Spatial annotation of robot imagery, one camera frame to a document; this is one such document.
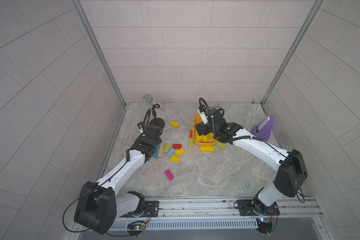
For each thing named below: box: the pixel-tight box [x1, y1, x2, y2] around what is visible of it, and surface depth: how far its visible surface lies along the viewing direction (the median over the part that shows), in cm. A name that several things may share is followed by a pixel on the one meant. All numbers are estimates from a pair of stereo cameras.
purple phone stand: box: [250, 116, 274, 142], surface depth 92 cm
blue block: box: [166, 147, 176, 158], surface depth 91 cm
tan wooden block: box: [158, 144, 165, 158], surface depth 91 cm
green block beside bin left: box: [188, 137, 194, 147], surface depth 95 cm
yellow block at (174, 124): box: [170, 121, 179, 129], surface depth 104 cm
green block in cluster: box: [163, 143, 171, 153], surface depth 93 cm
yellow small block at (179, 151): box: [174, 148, 186, 156], surface depth 92 cm
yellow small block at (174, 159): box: [169, 156, 180, 163], surface depth 89 cm
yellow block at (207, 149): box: [200, 146, 215, 152], surface depth 93 cm
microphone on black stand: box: [142, 93, 168, 129], surface depth 96 cm
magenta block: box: [165, 169, 175, 182], surface depth 84 cm
